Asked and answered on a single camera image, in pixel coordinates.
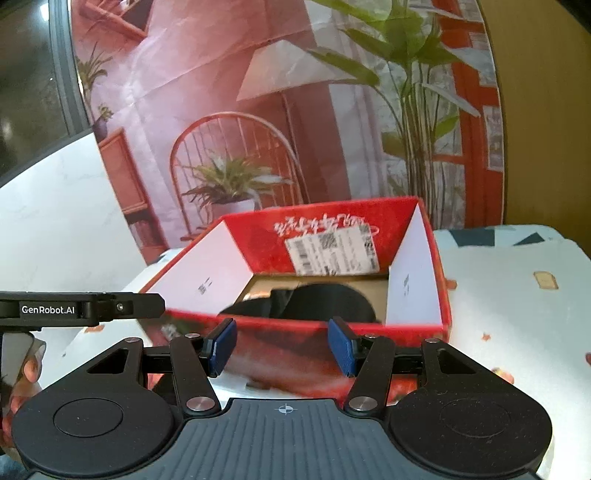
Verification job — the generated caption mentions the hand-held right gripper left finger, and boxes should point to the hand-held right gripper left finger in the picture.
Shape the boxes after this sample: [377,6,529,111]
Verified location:
[88,318,238,416]

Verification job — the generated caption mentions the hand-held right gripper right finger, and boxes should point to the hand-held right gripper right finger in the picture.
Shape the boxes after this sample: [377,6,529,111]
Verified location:
[328,318,476,416]

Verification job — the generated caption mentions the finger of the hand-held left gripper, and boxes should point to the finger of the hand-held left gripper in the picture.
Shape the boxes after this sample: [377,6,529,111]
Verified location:
[96,293,165,324]

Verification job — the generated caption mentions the black cloth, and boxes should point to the black cloth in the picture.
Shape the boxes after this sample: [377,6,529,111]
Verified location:
[221,283,378,325]

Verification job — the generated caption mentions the red cardboard box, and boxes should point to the red cardboard box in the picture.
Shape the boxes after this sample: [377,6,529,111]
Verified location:
[139,196,451,402]

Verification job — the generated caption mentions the person's left hand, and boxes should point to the person's left hand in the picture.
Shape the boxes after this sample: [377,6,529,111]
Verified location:
[0,340,47,446]

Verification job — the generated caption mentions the dark glass window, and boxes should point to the dark glass window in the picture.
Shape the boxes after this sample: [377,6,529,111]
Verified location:
[0,0,93,188]

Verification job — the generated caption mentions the yellow wooden panel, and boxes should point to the yellow wooden panel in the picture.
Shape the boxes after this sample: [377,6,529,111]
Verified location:
[478,0,591,259]

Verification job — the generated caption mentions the printed room scene wall tapestry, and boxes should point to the printed room scene wall tapestry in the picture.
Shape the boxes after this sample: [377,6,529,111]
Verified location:
[69,0,506,266]

